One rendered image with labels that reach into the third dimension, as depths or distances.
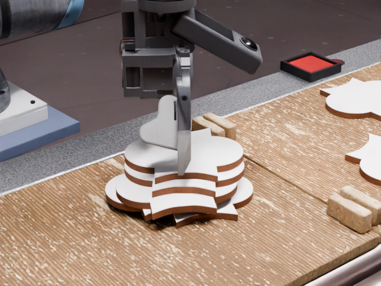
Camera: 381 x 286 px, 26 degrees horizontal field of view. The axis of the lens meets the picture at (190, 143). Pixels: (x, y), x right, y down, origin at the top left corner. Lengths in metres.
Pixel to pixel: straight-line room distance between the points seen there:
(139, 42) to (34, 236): 0.26
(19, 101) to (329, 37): 3.04
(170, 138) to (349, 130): 0.36
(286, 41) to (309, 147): 3.08
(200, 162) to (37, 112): 0.45
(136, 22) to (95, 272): 0.28
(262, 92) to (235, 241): 0.47
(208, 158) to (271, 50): 3.10
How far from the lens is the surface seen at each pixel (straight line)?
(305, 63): 1.47
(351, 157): 1.14
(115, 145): 1.21
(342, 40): 4.28
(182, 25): 0.94
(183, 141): 0.95
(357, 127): 1.24
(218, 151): 1.04
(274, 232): 0.98
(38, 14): 1.34
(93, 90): 3.66
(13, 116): 1.36
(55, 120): 1.40
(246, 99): 1.36
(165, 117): 0.96
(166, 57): 0.94
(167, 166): 1.00
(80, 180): 1.09
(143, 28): 0.95
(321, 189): 1.07
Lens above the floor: 1.48
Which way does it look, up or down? 28 degrees down
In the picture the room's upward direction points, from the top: straight up
